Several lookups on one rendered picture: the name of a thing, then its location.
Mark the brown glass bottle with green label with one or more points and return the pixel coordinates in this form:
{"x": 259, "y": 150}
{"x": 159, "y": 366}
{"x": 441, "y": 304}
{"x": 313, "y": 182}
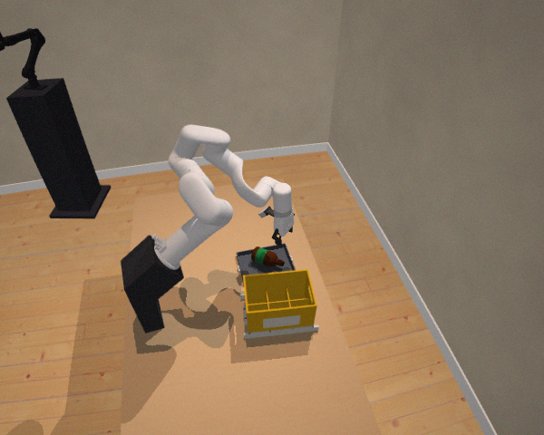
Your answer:
{"x": 265, "y": 257}

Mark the yellow crate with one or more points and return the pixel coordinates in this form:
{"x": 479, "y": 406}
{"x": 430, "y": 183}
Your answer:
{"x": 271, "y": 309}

